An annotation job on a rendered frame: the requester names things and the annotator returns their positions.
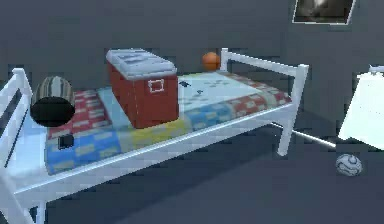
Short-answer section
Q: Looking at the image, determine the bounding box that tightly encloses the white grey patterned ball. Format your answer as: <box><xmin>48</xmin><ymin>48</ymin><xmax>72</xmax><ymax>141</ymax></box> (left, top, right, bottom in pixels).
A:
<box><xmin>335</xmin><ymin>153</ymin><xmax>364</xmax><ymax>177</ymax></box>

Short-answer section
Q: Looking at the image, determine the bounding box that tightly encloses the framed dark wall picture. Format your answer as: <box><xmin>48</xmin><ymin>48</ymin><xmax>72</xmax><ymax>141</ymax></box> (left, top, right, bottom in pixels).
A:
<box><xmin>291</xmin><ymin>0</ymin><xmax>357</xmax><ymax>26</ymax></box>

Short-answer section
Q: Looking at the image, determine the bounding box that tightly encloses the red cooler box white lid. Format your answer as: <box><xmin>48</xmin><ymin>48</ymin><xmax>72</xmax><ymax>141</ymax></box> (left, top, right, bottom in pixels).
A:
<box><xmin>105</xmin><ymin>48</ymin><xmax>180</xmax><ymax>130</ymax></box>

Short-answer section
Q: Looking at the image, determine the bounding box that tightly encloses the patchwork quilt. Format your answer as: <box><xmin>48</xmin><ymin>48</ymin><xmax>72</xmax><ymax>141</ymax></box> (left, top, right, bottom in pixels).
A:
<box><xmin>44</xmin><ymin>70</ymin><xmax>293</xmax><ymax>176</ymax></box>

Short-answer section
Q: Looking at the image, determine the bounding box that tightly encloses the white frame bed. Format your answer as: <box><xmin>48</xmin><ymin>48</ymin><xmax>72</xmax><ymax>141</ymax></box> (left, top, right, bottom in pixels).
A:
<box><xmin>0</xmin><ymin>47</ymin><xmax>310</xmax><ymax>224</ymax></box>

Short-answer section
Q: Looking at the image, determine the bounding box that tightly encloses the small black box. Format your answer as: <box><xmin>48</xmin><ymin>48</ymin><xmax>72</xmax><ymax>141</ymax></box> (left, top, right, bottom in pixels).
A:
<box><xmin>57</xmin><ymin>133</ymin><xmax>75</xmax><ymax>150</ymax></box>

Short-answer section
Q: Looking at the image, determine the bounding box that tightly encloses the orange basketball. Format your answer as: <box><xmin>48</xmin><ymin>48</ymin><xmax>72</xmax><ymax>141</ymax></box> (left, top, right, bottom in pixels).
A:
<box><xmin>201</xmin><ymin>51</ymin><xmax>221</xmax><ymax>72</ymax></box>

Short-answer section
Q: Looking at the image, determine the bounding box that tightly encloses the white furniture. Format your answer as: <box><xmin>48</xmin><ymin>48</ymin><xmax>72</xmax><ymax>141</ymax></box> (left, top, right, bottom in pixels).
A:
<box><xmin>337</xmin><ymin>64</ymin><xmax>384</xmax><ymax>151</ymax></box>

